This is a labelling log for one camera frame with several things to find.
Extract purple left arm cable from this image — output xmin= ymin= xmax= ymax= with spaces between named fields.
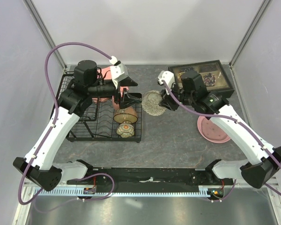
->
xmin=17 ymin=42 xmax=116 ymax=213

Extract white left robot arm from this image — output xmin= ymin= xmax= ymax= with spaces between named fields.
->
xmin=13 ymin=60 xmax=141 ymax=191

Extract pink ceramic mug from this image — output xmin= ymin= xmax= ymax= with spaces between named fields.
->
xmin=112 ymin=96 xmax=126 ymax=111

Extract clear glass plate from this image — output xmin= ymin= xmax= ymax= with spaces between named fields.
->
xmin=201 ymin=118 xmax=228 ymax=141

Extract brown floral bowl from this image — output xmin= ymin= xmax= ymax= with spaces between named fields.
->
xmin=113 ymin=106 xmax=138 ymax=124

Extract blue patterned fabric roll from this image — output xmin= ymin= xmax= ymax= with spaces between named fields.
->
xmin=180 ymin=67 xmax=194 ymax=73

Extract pink folded cloth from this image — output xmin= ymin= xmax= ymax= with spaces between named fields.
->
xmin=90 ymin=67 xmax=129 ymax=104

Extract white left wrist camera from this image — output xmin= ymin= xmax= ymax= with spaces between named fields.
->
xmin=109 ymin=56 xmax=128 ymax=89

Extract small white patterned bowl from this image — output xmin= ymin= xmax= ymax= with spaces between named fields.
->
xmin=116 ymin=124 xmax=134 ymax=138

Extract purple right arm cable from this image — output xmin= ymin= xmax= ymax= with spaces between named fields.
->
xmin=158 ymin=79 xmax=281 ymax=203

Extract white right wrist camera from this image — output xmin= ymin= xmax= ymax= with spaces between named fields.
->
xmin=157 ymin=70 xmax=175 ymax=95

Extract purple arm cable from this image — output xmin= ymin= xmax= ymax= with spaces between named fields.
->
xmin=17 ymin=42 xmax=116 ymax=213
xmin=158 ymin=79 xmax=281 ymax=203

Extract black wire dish rack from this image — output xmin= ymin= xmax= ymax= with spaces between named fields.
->
xmin=51 ymin=71 xmax=142 ymax=143

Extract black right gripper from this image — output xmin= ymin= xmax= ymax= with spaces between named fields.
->
xmin=159 ymin=82 xmax=195 ymax=111

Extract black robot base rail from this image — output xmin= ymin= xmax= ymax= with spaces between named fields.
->
xmin=86 ymin=167 xmax=233 ymax=193

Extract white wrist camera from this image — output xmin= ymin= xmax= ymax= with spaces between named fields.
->
xmin=157 ymin=70 xmax=175 ymax=95
xmin=109 ymin=56 xmax=128 ymax=89

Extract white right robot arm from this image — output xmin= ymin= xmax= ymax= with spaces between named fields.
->
xmin=158 ymin=70 xmax=281 ymax=188

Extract black compartment display box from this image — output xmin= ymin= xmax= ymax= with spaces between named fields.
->
xmin=168 ymin=60 xmax=235 ymax=98

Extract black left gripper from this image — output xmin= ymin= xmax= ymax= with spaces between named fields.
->
xmin=88 ymin=77 xmax=142 ymax=109

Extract pink plate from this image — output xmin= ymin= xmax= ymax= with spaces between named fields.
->
xmin=197 ymin=116 xmax=230 ymax=143

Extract speckled ceramic plate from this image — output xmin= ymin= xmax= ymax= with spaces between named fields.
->
xmin=141 ymin=90 xmax=166 ymax=116

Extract dark floral fabric rosette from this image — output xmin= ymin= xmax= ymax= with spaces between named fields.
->
xmin=203 ymin=73 xmax=216 ymax=87

